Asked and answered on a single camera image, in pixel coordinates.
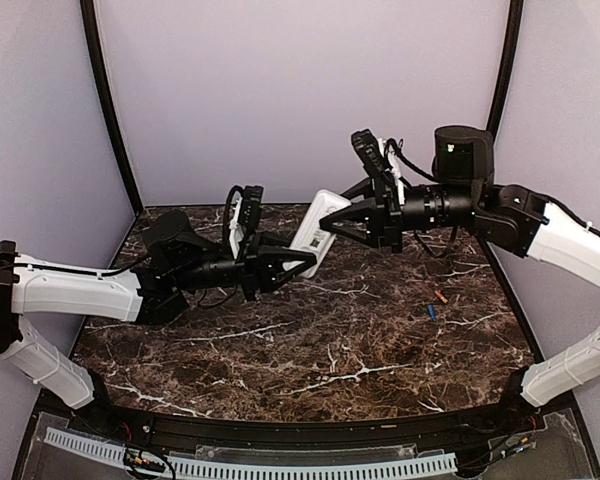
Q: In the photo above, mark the blue battery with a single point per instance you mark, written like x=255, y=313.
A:
x=432, y=312

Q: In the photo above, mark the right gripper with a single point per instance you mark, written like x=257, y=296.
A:
x=382, y=215

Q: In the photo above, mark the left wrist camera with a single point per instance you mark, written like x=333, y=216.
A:
x=241, y=216

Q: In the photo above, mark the left black frame post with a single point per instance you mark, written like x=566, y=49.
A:
x=108, y=109

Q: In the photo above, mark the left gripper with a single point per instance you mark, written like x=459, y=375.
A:
x=262, y=269

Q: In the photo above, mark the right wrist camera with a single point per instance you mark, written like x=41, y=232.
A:
x=376, y=159

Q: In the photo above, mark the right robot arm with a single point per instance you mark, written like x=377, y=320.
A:
x=462, y=194

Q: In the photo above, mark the black frame post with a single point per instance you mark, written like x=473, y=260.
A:
x=108, y=109
x=506, y=64

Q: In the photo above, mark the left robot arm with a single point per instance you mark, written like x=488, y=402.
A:
x=150, y=291

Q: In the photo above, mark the right black frame post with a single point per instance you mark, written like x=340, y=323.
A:
x=506, y=64

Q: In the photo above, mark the white remote control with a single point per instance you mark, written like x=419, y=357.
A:
x=310, y=237

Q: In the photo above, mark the black front rail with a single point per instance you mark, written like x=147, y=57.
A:
x=462, y=431

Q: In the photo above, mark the white slotted cable duct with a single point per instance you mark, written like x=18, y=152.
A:
x=179, y=467

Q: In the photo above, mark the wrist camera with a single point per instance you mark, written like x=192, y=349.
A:
x=241, y=216
x=376, y=159

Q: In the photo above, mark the orange battery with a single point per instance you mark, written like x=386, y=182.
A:
x=441, y=297

